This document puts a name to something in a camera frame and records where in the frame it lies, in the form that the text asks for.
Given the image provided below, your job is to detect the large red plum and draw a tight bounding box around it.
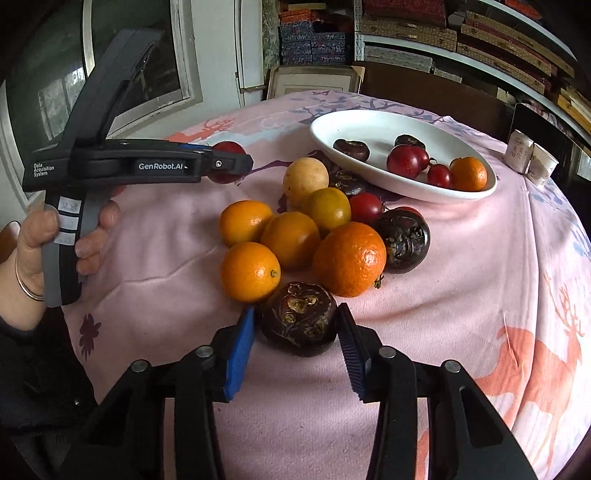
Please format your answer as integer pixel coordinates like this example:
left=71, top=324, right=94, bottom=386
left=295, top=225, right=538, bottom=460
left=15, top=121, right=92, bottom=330
left=207, top=140, right=249, bottom=185

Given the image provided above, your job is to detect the large wrinkled dark fruit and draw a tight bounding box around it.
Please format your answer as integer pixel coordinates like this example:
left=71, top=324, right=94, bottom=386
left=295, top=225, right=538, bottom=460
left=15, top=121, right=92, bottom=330
left=256, top=281, right=337, bottom=357

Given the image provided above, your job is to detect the dark purple fruit back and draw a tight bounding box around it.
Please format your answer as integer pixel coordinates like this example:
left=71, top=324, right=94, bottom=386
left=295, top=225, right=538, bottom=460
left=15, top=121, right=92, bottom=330
left=373, top=207, right=431, bottom=274

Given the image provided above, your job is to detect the large mandarin orange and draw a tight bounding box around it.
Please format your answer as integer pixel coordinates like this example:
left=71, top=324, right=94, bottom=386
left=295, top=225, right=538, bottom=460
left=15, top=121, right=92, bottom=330
left=311, top=222, right=387, bottom=298

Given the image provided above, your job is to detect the pale yellow round fruit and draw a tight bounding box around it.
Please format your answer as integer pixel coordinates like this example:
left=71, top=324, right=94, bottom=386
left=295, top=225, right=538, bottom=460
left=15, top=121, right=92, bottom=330
left=283, top=157, right=329, bottom=208

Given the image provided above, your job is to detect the yellow-green orange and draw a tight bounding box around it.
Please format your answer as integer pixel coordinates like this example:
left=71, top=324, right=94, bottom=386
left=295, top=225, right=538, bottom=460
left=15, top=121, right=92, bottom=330
left=301, top=187, right=352, bottom=237

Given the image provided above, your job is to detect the red tomato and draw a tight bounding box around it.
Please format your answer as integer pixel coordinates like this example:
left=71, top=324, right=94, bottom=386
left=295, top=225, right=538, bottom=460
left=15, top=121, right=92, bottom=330
left=349, top=192, right=384, bottom=225
left=427, top=164, right=452, bottom=188
left=414, top=146, right=430, bottom=171

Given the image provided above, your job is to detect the person's left hand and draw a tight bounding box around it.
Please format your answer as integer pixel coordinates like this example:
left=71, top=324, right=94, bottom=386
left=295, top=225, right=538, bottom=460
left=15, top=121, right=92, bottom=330
left=0, top=199, right=122, bottom=331

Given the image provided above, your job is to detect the pink deer print tablecloth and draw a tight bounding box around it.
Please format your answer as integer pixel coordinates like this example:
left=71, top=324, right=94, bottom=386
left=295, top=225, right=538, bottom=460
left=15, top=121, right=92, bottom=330
left=62, top=89, right=591, bottom=480

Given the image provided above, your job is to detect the framed picture leaning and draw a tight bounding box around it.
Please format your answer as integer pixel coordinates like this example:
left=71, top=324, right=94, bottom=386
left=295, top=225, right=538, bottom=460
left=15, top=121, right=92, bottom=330
left=266, top=65, right=366, bottom=100

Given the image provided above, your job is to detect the stack of blue patterned boxes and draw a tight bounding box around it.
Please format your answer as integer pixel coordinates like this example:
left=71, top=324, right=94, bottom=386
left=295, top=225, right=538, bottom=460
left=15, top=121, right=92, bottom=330
left=279, top=9, right=353, bottom=66

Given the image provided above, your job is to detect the dark plum in plate front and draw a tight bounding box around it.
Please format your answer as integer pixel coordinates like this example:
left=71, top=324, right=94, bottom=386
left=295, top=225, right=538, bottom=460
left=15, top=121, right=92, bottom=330
left=332, top=139, right=370, bottom=162

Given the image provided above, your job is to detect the dark plum in plate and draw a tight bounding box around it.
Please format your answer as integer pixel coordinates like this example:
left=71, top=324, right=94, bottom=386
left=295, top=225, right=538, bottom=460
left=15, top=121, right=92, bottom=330
left=332, top=139, right=370, bottom=162
left=394, top=134, right=426, bottom=151

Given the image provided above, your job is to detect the white paper cup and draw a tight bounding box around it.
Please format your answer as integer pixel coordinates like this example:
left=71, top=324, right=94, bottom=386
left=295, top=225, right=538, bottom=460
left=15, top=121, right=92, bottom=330
left=526, top=143, right=558, bottom=186

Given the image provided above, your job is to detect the red plum in plate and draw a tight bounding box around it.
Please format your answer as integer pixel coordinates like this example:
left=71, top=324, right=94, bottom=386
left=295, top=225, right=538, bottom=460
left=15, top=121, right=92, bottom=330
left=387, top=146, right=421, bottom=179

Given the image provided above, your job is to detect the pink drink can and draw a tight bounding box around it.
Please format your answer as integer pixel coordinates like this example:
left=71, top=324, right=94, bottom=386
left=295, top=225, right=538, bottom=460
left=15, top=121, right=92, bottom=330
left=503, top=130, right=534, bottom=174

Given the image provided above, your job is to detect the white oval plate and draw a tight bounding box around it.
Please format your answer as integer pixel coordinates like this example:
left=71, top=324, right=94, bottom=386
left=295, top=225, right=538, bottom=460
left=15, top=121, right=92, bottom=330
left=310, top=110, right=497, bottom=204

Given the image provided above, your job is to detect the dark plum in plate back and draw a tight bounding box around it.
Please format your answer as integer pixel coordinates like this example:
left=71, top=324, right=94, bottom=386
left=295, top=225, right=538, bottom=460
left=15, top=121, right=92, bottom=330
left=394, top=134, right=426, bottom=151

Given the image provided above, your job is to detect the dark cabinet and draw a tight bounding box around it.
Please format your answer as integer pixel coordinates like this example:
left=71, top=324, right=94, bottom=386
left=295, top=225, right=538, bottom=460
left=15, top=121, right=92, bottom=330
left=359, top=62, right=574, bottom=181

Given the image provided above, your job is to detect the metal storage shelf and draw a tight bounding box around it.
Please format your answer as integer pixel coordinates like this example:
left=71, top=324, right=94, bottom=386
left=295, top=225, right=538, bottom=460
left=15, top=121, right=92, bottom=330
left=353, top=1, right=590, bottom=146

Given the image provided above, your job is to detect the window with frame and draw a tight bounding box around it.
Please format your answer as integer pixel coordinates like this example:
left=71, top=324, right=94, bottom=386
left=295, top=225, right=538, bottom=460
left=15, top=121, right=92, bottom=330
left=1, top=1, right=202, bottom=208

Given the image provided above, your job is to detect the silver bracelet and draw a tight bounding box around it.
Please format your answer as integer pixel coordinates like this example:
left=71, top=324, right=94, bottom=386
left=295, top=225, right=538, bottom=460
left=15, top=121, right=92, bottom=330
left=13, top=257, right=45, bottom=304

